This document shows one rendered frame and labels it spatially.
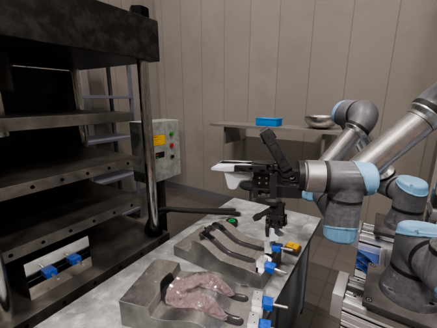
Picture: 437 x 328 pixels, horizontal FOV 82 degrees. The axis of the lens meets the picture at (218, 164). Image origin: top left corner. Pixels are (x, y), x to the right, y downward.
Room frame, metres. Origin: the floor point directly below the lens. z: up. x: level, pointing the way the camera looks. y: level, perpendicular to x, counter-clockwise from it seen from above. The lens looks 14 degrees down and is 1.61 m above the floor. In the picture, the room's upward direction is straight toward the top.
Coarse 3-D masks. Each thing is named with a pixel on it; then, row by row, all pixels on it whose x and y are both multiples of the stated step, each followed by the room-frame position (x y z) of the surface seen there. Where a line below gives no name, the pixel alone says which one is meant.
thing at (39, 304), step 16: (112, 224) 1.55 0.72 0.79; (128, 224) 1.55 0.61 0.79; (144, 224) 1.55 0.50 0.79; (96, 240) 1.35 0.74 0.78; (112, 240) 1.35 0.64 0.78; (128, 240) 1.35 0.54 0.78; (144, 240) 1.35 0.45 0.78; (160, 240) 1.38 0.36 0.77; (96, 256) 1.19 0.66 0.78; (112, 256) 1.19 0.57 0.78; (128, 256) 1.19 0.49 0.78; (96, 272) 1.06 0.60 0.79; (112, 272) 1.10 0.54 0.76; (16, 288) 0.95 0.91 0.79; (64, 288) 0.95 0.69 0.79; (80, 288) 0.96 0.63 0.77; (16, 304) 0.86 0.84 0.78; (32, 304) 0.86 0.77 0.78; (48, 304) 0.86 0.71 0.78; (64, 304) 0.90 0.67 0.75; (16, 320) 0.78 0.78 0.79; (32, 320) 0.80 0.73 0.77
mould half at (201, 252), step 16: (224, 224) 1.27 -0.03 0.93; (192, 240) 1.11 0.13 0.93; (208, 240) 1.11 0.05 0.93; (224, 240) 1.15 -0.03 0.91; (240, 240) 1.19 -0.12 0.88; (256, 240) 1.18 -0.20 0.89; (192, 256) 1.11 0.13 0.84; (208, 256) 1.06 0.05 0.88; (224, 256) 1.05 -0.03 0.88; (256, 256) 1.04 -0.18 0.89; (272, 256) 1.04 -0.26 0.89; (224, 272) 1.01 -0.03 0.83; (240, 272) 0.96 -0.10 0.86; (256, 272) 0.93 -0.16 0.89
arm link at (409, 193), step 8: (400, 176) 1.08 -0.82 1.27; (408, 176) 1.08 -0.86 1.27; (392, 184) 1.09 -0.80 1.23; (400, 184) 1.04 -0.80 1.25; (408, 184) 1.02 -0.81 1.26; (416, 184) 1.01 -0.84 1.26; (424, 184) 1.01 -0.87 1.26; (392, 192) 1.07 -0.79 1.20; (400, 192) 1.03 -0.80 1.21; (408, 192) 1.01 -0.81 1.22; (416, 192) 0.99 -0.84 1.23; (424, 192) 0.99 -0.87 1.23; (400, 200) 1.03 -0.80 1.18; (408, 200) 1.00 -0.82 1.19; (416, 200) 0.99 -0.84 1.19; (424, 200) 1.00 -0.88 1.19; (400, 208) 1.02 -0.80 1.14; (408, 208) 1.00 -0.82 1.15; (416, 208) 0.99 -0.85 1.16
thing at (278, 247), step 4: (264, 244) 1.07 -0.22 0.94; (272, 244) 1.06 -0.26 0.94; (276, 244) 1.06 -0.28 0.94; (280, 244) 1.06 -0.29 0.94; (268, 248) 1.05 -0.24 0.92; (272, 248) 1.05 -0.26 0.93; (276, 248) 1.04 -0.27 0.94; (280, 248) 1.04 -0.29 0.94; (284, 248) 1.03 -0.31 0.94; (288, 248) 1.03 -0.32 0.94; (268, 252) 1.05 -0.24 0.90; (272, 252) 1.05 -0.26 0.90
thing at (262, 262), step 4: (260, 256) 1.00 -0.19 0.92; (264, 256) 1.00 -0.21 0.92; (260, 260) 0.97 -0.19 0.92; (264, 260) 0.97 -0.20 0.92; (256, 264) 0.97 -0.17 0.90; (260, 264) 0.96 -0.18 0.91; (264, 264) 0.95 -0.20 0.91; (268, 264) 0.96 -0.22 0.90; (272, 264) 0.96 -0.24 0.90; (264, 268) 0.95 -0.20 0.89; (268, 268) 0.94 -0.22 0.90; (272, 268) 0.93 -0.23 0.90; (276, 268) 0.94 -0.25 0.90; (268, 272) 0.94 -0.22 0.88; (272, 272) 0.93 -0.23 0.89; (284, 272) 0.92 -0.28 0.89
